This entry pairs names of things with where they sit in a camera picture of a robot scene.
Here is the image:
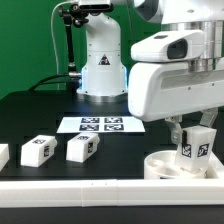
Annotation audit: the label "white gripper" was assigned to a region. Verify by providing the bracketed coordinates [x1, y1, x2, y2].
[128, 58, 224, 145]

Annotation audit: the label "white round stool seat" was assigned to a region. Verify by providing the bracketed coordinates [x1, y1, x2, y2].
[144, 150, 218, 179]

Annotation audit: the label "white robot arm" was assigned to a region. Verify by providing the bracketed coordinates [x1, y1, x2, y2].
[128, 0, 224, 144]

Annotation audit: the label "white front fence bar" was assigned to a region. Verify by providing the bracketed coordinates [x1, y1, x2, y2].
[0, 179, 224, 208]

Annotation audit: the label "paper sheet with markers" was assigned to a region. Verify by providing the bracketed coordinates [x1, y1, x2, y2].
[57, 116, 145, 133]

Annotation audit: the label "white left fence bar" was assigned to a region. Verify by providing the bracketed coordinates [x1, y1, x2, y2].
[0, 144, 9, 171]

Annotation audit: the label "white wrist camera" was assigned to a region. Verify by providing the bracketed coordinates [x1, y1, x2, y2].
[131, 30, 205, 63]

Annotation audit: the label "black cables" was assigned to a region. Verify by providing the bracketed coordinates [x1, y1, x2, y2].
[28, 73, 72, 92]

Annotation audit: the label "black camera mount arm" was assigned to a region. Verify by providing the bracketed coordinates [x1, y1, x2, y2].
[58, 2, 111, 95]

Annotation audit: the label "white cable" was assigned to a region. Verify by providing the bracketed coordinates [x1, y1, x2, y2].
[50, 0, 80, 92]

